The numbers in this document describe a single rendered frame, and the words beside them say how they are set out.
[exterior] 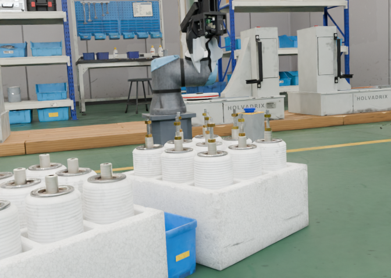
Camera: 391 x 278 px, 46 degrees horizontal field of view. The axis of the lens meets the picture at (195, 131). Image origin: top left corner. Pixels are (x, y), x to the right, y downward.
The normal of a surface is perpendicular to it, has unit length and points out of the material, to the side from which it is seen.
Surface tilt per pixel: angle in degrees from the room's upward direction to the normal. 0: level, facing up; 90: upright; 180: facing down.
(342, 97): 90
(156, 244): 90
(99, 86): 90
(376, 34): 90
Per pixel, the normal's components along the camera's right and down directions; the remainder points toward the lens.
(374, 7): -0.95, 0.08
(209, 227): -0.69, 0.12
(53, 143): 0.29, 0.10
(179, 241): 0.73, 0.07
